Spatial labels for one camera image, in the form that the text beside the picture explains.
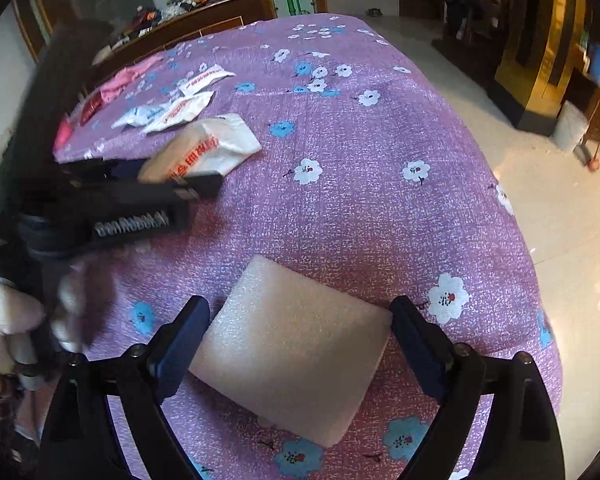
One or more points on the white packet red print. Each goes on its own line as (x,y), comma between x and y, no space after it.
(180,110)
(205,80)

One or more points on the dark red pouch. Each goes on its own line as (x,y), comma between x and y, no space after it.
(91,107)

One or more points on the white packet blue print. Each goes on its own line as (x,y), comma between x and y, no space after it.
(137,116)

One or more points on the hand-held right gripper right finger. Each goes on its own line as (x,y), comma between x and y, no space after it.
(420,350)

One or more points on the person's left hand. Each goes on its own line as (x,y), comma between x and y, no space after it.
(5,310)

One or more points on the dark wooden bench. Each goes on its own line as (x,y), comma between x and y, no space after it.
(470,47)

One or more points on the blue water jug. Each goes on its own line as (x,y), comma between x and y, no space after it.
(599,62)

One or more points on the wooden counter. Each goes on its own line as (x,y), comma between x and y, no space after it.
(200,20)

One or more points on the white bucket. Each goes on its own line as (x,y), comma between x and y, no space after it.
(570,127)

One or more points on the purple floral tablecloth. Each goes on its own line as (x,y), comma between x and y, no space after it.
(355,210)

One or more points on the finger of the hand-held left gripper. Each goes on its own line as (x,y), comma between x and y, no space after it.
(127,170)
(170,189)

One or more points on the pale foam block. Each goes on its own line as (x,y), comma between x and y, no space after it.
(290,345)

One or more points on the white packet tan contents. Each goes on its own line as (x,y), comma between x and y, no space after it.
(220,145)

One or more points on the red fabric piece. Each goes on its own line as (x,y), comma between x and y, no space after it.
(64,137)

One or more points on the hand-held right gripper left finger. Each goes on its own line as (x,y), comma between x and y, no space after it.
(180,350)

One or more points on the pink towel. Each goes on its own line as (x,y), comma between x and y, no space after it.
(122,80)

